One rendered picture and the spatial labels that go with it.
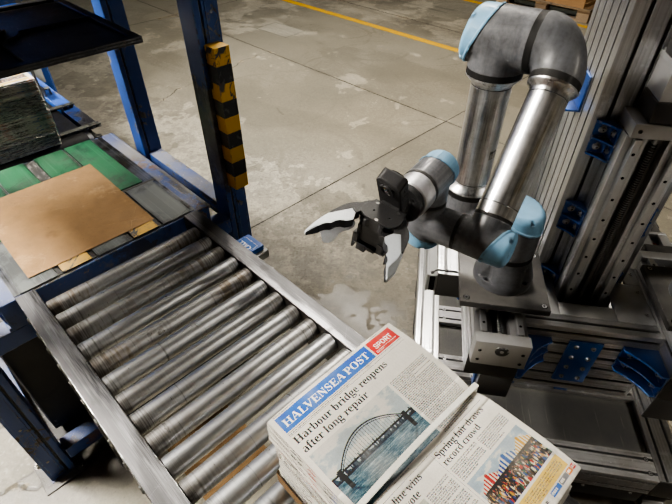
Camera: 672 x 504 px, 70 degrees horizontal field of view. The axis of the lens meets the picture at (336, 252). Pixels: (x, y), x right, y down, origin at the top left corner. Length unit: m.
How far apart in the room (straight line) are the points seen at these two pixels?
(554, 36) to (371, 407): 0.72
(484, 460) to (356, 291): 1.69
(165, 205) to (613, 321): 1.36
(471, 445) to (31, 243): 1.34
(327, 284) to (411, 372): 1.62
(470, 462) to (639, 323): 0.86
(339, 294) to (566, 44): 1.66
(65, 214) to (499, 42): 1.34
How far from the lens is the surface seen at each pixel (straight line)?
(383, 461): 0.76
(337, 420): 0.79
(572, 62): 1.01
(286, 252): 2.61
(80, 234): 1.64
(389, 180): 0.74
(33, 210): 1.82
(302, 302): 1.25
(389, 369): 0.84
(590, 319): 1.47
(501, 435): 0.81
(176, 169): 2.04
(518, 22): 1.04
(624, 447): 1.93
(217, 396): 1.11
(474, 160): 1.16
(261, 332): 1.20
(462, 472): 0.77
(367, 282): 2.43
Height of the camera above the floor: 1.72
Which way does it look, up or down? 41 degrees down
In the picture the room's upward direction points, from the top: straight up
